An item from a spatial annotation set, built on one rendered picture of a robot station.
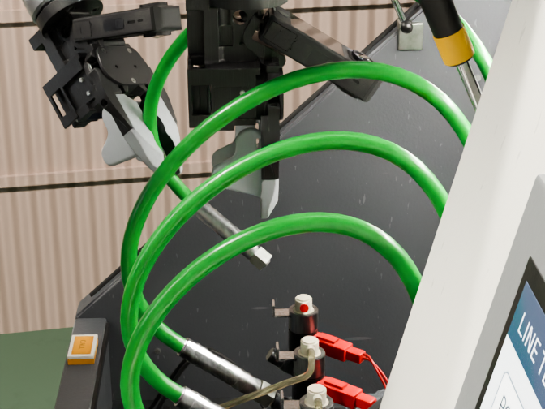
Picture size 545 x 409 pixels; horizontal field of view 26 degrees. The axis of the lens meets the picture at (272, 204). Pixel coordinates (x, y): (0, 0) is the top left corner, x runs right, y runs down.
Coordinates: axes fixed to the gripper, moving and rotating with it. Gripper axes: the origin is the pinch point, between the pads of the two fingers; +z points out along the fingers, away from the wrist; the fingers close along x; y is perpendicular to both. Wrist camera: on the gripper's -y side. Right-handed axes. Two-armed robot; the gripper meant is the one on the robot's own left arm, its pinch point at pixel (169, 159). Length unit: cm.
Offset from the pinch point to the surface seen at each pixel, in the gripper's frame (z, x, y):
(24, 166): -72, -137, 138
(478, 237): 27, 37, -40
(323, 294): 15.9, -29.7, 10.3
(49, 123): -78, -139, 125
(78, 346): 8.4, -5.8, 28.0
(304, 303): 19.9, 1.9, -6.7
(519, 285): 30, 44, -44
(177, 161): 6.7, 17.9, -13.0
